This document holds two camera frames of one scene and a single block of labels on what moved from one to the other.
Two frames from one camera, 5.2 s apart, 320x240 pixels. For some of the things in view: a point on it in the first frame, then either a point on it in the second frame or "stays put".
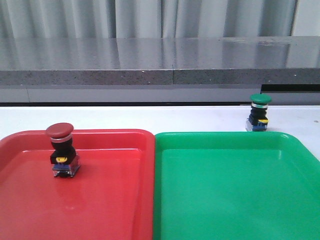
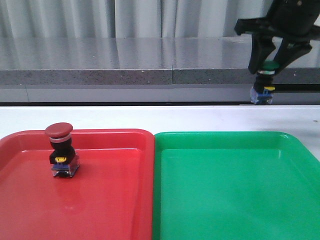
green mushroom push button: x=258 y=120 -> x=262 y=94
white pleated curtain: x=146 y=19 stays put
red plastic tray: x=111 y=196 stays put
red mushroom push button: x=65 y=161 stays put
